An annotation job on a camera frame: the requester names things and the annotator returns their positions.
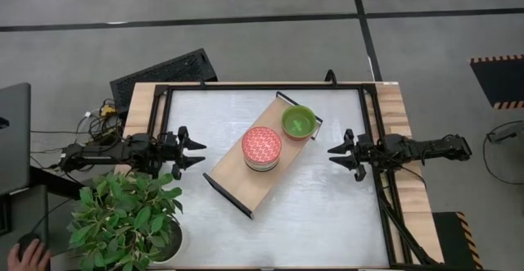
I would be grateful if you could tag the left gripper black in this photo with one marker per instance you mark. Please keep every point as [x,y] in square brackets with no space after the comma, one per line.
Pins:
[174,152]

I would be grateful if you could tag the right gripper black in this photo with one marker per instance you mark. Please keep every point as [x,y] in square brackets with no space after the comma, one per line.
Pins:
[366,152]

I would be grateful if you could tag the green plastic bowl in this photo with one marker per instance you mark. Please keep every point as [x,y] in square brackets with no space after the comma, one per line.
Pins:
[299,121]

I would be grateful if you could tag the pink zigzag patterned bowl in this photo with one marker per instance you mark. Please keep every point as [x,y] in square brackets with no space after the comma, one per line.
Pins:
[261,146]

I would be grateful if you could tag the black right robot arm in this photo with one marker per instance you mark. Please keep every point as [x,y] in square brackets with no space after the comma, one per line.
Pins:
[430,148]

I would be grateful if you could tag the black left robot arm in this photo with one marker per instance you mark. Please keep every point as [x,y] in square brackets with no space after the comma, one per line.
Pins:
[110,152]

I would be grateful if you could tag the wooden shelf black metal legs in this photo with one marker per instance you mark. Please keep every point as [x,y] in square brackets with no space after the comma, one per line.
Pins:
[237,177]

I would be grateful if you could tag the black perforated panel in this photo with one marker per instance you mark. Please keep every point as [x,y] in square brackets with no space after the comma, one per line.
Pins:
[172,68]

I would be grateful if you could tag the white plant pot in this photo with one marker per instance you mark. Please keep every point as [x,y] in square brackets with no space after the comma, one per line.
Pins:
[179,242]

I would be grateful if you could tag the green leafy plant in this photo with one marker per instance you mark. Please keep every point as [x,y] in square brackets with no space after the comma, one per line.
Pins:
[123,218]

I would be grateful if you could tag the black mat hazard striped edge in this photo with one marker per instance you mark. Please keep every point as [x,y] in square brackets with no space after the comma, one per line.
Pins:
[454,238]
[499,80]

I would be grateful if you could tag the grey laptop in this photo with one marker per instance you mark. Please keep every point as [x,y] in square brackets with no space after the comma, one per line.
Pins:
[14,140]

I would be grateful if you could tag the black computer mouse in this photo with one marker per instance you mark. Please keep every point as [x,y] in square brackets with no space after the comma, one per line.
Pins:
[28,238]

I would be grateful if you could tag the person's hand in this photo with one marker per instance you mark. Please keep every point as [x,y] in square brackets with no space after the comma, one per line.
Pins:
[28,258]

